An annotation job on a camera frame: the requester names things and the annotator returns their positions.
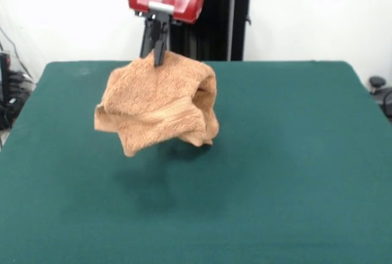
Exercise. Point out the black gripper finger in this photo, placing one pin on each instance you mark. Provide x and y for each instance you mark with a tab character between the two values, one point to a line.
147	37
160	52

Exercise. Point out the tan terry towel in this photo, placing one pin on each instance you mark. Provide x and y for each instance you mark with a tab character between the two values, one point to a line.
147	101

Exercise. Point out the black equipment pile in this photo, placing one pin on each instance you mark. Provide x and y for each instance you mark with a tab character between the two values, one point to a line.
15	92

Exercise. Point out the black computer tower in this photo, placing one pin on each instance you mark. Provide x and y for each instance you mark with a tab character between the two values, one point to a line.
4	74

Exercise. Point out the dark green table cloth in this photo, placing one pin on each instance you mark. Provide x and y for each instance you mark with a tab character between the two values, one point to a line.
92	215

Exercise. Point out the black office chair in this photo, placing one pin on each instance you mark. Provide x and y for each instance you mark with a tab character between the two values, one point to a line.
382	92

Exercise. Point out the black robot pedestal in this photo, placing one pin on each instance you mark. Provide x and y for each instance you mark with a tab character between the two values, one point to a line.
214	31

